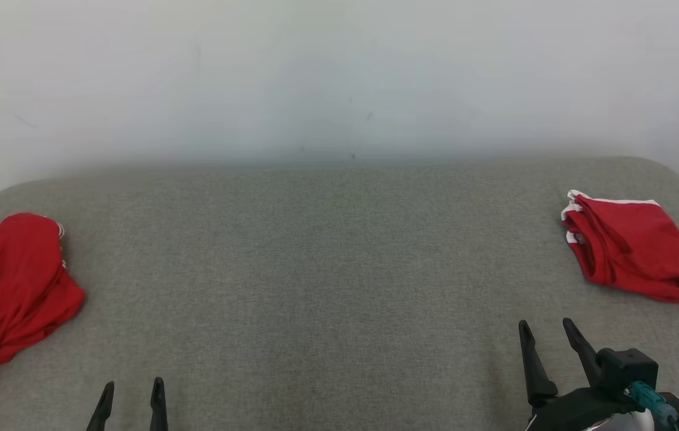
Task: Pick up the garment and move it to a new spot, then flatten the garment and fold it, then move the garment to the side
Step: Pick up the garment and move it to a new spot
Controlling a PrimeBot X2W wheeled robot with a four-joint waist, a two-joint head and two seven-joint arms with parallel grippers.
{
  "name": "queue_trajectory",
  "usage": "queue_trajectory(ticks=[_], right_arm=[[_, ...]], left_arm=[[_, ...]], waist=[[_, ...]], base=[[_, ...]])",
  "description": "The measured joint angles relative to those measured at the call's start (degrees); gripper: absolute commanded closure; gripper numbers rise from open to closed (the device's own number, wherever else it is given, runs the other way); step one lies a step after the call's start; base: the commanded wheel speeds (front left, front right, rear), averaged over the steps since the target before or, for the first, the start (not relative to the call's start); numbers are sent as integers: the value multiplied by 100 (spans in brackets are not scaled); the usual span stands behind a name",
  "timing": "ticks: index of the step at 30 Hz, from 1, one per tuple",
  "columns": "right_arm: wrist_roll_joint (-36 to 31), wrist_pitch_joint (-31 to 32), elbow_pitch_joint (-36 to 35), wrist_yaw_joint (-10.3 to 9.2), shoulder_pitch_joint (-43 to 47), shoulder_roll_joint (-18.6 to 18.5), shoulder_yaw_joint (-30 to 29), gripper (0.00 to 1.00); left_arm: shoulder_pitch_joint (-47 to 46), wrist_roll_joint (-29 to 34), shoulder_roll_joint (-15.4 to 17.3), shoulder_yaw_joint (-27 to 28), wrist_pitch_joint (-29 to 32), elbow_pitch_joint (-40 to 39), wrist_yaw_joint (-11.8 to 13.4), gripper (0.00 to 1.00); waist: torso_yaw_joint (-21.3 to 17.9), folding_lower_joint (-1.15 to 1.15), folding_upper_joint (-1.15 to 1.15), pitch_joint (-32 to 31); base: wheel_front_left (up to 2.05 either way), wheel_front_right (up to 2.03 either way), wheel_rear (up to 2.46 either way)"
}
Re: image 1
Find red jersey with white stripes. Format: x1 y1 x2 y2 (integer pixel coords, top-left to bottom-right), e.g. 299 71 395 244
0 213 86 408

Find black cable with teal plug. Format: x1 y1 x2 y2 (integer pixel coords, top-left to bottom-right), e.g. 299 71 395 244
624 381 679 430

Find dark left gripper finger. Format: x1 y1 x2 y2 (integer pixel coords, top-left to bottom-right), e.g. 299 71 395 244
149 377 169 431
86 381 116 431

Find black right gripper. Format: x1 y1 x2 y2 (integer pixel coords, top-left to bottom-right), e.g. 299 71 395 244
517 317 640 431

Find red shorts with white trim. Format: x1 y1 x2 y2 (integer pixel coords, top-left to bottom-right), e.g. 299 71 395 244
560 189 679 308

